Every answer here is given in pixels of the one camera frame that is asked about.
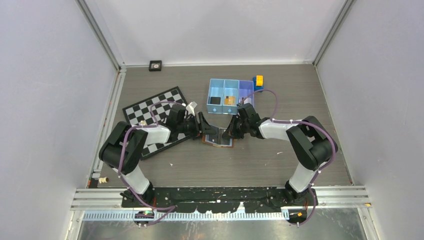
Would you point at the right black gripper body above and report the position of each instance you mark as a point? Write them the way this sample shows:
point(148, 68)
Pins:
point(240, 127)

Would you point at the purple right bin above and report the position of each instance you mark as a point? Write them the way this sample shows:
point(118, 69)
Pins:
point(245, 88)

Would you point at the grey card in holder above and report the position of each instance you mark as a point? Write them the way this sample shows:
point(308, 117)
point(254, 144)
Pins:
point(212, 139)

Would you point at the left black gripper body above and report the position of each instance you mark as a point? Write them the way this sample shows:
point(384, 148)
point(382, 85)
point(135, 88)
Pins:
point(189, 126)

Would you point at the orange card in bin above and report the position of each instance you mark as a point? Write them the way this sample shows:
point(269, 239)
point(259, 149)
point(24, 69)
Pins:
point(229, 100)

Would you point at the light blue left bin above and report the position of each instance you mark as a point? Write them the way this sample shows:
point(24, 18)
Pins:
point(216, 88)

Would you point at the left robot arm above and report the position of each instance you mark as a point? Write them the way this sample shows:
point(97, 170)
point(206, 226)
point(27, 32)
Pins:
point(124, 146)

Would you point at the brown leather card holder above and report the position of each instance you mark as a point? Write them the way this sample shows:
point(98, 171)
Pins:
point(222, 143)

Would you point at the blue yellow toy block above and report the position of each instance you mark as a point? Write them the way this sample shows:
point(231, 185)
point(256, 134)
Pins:
point(258, 83)

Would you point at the light blue bin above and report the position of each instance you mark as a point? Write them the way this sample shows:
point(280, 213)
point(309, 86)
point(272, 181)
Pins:
point(230, 88)
point(216, 88)

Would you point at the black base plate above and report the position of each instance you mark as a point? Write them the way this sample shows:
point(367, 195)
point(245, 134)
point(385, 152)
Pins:
point(219, 200)

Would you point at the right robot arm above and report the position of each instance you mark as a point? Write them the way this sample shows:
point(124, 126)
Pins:
point(311, 143)

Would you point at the black white chessboard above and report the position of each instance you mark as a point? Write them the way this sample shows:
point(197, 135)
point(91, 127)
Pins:
point(156, 107)

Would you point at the light blue middle bin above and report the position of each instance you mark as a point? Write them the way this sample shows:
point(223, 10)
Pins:
point(230, 88)

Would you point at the cream chess piece on floor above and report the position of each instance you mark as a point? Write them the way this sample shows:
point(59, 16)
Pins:
point(103, 180)

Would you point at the black card in bin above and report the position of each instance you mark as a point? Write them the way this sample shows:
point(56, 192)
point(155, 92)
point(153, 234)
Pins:
point(215, 100)

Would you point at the small black square box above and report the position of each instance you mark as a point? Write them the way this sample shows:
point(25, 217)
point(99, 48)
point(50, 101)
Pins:
point(155, 66)

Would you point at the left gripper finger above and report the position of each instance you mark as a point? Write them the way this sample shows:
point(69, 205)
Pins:
point(206, 128)
point(198, 123)

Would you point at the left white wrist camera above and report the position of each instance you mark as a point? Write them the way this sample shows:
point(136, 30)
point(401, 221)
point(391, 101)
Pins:
point(190, 108)

